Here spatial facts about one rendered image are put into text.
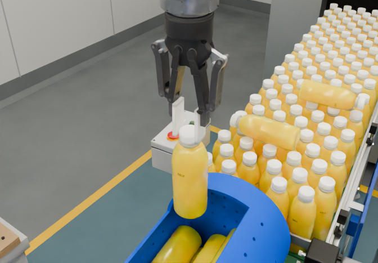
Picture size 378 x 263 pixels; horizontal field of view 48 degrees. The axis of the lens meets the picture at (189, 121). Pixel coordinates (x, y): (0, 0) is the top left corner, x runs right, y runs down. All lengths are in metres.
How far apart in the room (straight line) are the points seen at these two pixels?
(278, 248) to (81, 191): 1.99
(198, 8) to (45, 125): 2.90
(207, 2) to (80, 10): 3.60
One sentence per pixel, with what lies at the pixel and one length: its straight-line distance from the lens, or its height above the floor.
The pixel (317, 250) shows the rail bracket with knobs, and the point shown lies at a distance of 1.12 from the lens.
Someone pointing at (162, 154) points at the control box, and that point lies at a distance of 1.25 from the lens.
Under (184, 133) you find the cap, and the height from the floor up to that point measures 1.40.
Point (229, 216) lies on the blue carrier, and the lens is 1.00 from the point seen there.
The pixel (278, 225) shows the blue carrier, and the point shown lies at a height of 1.17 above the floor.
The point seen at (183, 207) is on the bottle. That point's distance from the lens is 0.85.
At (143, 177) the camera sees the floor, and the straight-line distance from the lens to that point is 2.80.
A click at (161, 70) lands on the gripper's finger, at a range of 0.71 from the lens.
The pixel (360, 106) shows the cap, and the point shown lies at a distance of 1.44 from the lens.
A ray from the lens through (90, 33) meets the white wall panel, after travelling 4.32.
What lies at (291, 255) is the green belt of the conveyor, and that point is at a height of 0.90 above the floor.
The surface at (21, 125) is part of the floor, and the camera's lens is 3.51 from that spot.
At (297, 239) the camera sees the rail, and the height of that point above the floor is 0.97.
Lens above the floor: 1.84
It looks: 34 degrees down
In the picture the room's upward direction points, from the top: straight up
